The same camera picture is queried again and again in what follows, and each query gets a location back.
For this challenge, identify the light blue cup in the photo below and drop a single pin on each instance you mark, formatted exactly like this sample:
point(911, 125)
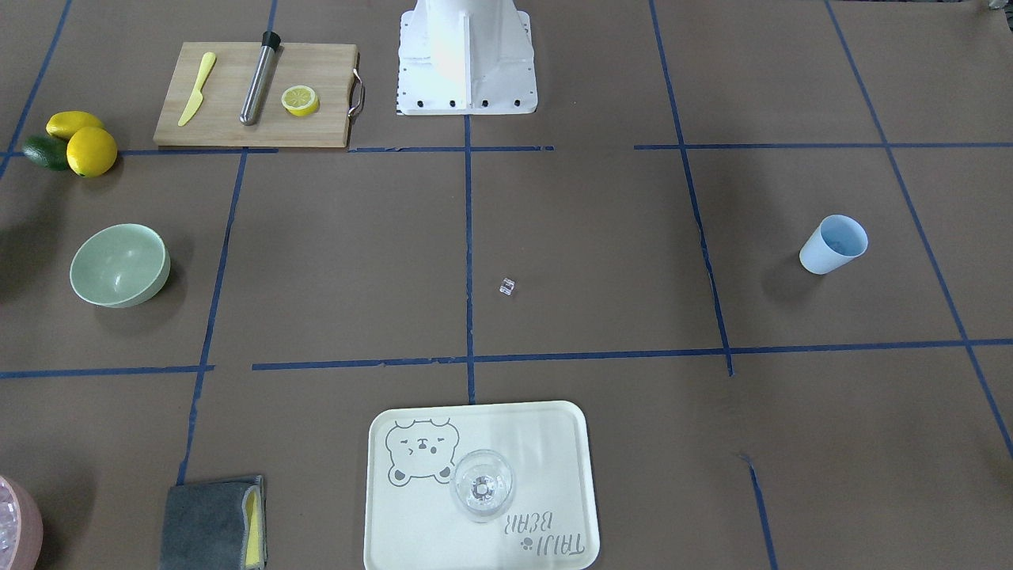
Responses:
point(836, 241)

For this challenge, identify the pale green bowl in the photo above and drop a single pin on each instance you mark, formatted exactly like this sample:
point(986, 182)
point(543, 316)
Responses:
point(122, 266)

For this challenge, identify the pink bowl of ice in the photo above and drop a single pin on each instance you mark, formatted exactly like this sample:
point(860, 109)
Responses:
point(22, 529)

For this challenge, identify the clear wine glass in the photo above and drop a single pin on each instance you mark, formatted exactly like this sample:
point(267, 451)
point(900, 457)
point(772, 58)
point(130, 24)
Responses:
point(482, 485)

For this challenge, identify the cream bear tray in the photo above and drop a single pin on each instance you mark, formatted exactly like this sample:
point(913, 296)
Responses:
point(412, 521)

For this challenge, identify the lemon half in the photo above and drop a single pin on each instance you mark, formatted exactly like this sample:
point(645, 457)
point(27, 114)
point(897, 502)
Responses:
point(300, 100)

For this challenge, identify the wooden cutting board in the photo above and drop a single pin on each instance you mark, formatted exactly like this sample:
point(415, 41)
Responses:
point(327, 68)

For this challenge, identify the yellow plastic knife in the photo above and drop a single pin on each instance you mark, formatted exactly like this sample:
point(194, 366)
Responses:
point(195, 99)

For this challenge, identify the grey yellow folded cloth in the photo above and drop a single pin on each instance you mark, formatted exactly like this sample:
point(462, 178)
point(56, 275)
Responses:
point(215, 525)

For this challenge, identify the yellow lemon round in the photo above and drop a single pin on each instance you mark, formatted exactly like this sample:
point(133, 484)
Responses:
point(91, 152)

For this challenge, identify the yellow lemon upper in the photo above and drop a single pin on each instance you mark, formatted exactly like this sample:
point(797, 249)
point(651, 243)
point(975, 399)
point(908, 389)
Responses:
point(64, 125)

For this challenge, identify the green avocado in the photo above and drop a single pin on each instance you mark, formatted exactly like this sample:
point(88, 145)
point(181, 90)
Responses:
point(46, 151)

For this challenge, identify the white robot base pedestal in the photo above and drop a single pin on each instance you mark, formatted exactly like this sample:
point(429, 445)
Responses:
point(466, 58)

